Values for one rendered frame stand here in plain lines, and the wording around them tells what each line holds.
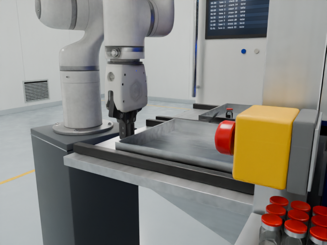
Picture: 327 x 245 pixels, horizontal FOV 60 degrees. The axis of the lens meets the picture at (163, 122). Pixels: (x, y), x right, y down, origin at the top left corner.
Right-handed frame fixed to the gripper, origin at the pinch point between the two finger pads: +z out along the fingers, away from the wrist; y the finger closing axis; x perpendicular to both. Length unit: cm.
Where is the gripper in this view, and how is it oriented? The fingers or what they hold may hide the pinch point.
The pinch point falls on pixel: (126, 131)
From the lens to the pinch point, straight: 65.0
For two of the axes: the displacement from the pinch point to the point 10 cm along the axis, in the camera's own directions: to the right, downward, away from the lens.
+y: 5.1, -2.0, 8.4
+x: -8.6, -1.3, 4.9
